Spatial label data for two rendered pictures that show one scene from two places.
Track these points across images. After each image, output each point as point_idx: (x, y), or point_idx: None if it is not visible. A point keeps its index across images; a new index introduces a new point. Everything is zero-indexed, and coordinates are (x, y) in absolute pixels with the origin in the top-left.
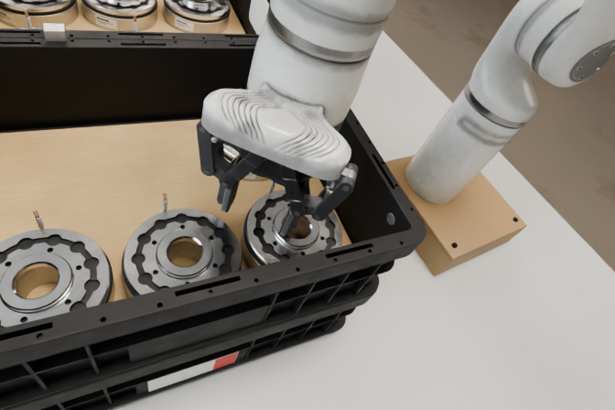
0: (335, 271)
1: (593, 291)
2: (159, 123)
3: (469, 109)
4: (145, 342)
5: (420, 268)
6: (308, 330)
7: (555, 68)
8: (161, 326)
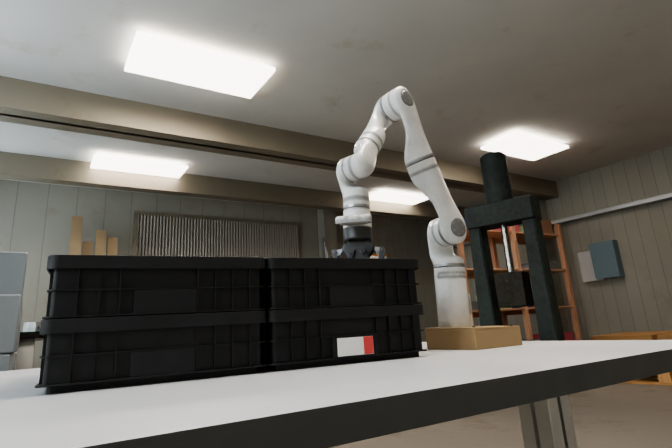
0: (388, 263)
1: (586, 342)
2: None
3: (437, 269)
4: (334, 286)
5: (467, 350)
6: (407, 350)
7: (447, 233)
8: (338, 284)
